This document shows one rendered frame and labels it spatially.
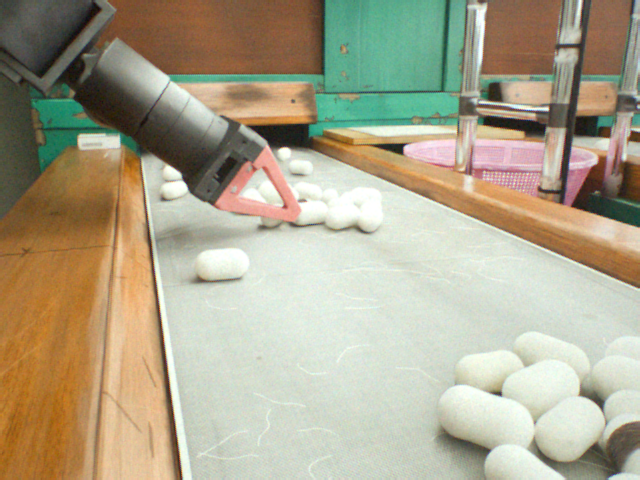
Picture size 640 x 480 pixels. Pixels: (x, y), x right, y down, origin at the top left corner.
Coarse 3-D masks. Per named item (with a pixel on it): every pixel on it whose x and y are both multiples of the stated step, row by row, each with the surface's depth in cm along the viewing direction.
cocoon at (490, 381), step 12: (468, 360) 23; (480, 360) 23; (492, 360) 23; (504, 360) 23; (516, 360) 23; (456, 372) 23; (468, 372) 23; (480, 372) 23; (492, 372) 23; (504, 372) 23; (468, 384) 23; (480, 384) 23; (492, 384) 23
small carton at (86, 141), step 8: (80, 136) 82; (88, 136) 82; (96, 136) 82; (104, 136) 82; (112, 136) 83; (80, 144) 81; (88, 144) 82; (96, 144) 82; (104, 144) 83; (112, 144) 83
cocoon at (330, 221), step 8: (336, 208) 48; (344, 208) 48; (352, 208) 49; (328, 216) 48; (336, 216) 48; (344, 216) 48; (352, 216) 48; (328, 224) 48; (336, 224) 48; (344, 224) 48; (352, 224) 49
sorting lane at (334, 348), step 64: (384, 192) 64; (192, 256) 42; (256, 256) 42; (320, 256) 42; (384, 256) 42; (448, 256) 42; (512, 256) 42; (192, 320) 31; (256, 320) 31; (320, 320) 31; (384, 320) 31; (448, 320) 31; (512, 320) 31; (576, 320) 31; (192, 384) 25; (256, 384) 25; (320, 384) 25; (384, 384) 25; (448, 384) 25; (192, 448) 20; (256, 448) 20; (320, 448) 20; (384, 448) 20; (448, 448) 20
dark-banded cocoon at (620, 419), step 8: (616, 416) 20; (624, 416) 19; (632, 416) 19; (608, 424) 19; (616, 424) 19; (608, 432) 19; (632, 456) 18; (624, 464) 18; (632, 464) 17; (624, 472) 18; (632, 472) 17
